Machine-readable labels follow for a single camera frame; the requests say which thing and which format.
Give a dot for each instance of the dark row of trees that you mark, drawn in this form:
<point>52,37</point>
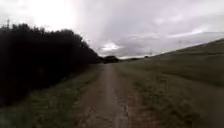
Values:
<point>36,60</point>

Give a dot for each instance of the distant clump of trees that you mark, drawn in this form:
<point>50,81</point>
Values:
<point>110,59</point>

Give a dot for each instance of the grassy slope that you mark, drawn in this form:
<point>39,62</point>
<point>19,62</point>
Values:
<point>180,76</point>

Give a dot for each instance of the brown dirt track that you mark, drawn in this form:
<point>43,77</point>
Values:
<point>107,100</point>

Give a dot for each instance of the grass verge beside trees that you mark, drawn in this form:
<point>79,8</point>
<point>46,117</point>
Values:
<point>50,106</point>

